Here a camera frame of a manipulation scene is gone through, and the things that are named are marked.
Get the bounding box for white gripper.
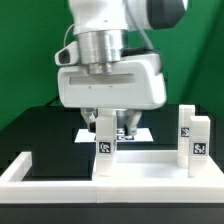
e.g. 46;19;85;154
55;41;167;136

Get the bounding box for white desk top panel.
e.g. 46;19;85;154
94;150;224;203

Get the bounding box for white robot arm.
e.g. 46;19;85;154
55;0;188;136

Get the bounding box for white marker tag sheet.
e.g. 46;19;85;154
74;128;153;143

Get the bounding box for black cables at base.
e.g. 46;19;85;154
44;96;63;108

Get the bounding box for white U-shaped frame fixture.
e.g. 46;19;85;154
0;152;98;204

